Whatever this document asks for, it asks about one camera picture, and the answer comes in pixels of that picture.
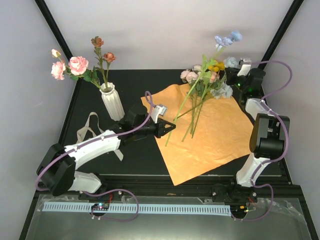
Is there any pastel artificial flower bunch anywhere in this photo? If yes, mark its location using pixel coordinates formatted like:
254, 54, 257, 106
165, 56, 238, 147

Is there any orange wrapping paper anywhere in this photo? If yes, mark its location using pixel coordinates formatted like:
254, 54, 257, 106
152, 84, 253, 186

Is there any blue poppy flower stem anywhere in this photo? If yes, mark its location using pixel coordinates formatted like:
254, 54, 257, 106
174, 30, 243, 122

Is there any white ribbed vase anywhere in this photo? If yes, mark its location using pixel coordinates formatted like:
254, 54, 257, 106
100, 82, 125, 121

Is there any coral rose flower stem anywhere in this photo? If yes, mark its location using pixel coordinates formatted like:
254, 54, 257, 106
91, 36, 117, 93

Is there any pink rose flower stem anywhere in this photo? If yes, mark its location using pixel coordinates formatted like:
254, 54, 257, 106
50, 49, 102, 90

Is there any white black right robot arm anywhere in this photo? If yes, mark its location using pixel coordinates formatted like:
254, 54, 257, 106
225, 67, 290, 202

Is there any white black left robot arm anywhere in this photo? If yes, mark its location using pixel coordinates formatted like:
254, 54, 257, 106
36, 105, 176, 200

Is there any left small circuit board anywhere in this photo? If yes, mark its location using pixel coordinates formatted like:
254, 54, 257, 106
91, 203, 109, 211

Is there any small circuit board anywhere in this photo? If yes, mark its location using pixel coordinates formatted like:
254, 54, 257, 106
91, 203, 109, 211
230, 205, 255, 214

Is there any right small circuit board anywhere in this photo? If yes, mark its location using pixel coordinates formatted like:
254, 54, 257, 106
230, 205, 255, 214

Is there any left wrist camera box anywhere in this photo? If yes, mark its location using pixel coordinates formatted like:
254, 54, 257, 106
151, 104, 168, 124

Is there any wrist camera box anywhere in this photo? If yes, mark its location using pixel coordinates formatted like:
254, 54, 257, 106
237, 58, 252, 77
151, 104, 168, 124

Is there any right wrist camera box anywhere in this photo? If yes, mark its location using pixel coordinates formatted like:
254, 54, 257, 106
237, 58, 252, 77

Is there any light blue slotted cable duct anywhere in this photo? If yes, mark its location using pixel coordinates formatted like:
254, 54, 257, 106
42, 202, 231, 217

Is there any black right frame post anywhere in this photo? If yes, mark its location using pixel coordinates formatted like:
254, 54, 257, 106
258, 0, 304, 70

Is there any black frame post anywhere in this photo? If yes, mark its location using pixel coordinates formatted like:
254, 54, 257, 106
258, 0, 304, 70
35, 0, 73, 60

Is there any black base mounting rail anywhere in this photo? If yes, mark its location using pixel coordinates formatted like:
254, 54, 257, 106
77, 174, 303, 201

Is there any black left frame post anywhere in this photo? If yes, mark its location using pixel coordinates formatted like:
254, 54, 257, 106
35, 0, 73, 60

